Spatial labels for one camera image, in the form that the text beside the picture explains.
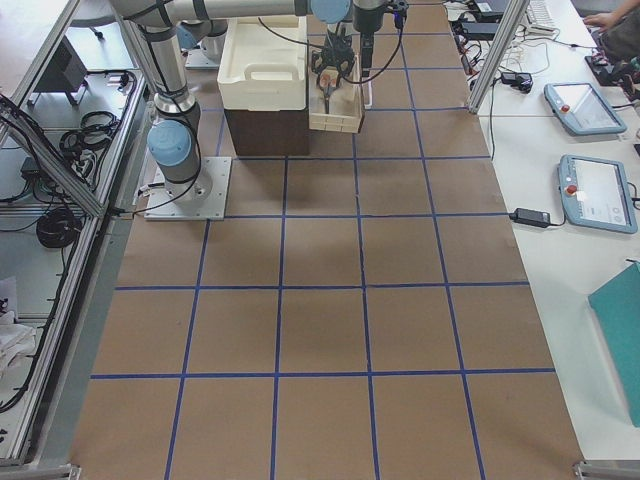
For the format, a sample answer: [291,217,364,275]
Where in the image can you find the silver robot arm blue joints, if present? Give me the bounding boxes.
[107,0,351,199]

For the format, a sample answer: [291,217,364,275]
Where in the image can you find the upper teach pendant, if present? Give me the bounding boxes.
[543,82,627,136]

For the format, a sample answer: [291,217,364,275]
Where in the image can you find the coiled black cable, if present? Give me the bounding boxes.
[35,207,81,250]

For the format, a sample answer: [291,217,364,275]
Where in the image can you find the person hand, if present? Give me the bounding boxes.
[583,12,624,30]

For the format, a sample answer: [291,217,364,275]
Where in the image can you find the white wooden drawer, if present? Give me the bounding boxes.
[308,55,364,133]

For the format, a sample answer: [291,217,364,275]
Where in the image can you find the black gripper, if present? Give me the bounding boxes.
[353,0,386,34]
[310,22,374,80]

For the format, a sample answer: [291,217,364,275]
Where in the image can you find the aluminium frame post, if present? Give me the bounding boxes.
[468,0,529,114]

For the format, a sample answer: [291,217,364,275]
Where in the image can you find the dark brown drawer cabinet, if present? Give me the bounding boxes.
[225,109,310,157]

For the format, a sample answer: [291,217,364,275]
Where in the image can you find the lower teach pendant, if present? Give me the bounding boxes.
[557,154,638,234]

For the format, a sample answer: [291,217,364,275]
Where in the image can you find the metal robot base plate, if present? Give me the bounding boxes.
[143,157,232,221]

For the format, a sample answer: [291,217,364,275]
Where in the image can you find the teal box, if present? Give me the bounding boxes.
[588,262,639,427]

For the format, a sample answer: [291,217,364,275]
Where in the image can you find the cream plastic tray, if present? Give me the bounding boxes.
[217,15,307,111]

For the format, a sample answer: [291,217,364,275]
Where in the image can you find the black power adapter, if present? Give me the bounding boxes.
[509,208,551,228]

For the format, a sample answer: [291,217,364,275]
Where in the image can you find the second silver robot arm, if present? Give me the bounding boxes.
[178,1,396,83]

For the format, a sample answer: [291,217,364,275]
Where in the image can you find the teach pendant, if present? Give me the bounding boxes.
[543,82,627,136]
[557,154,638,234]

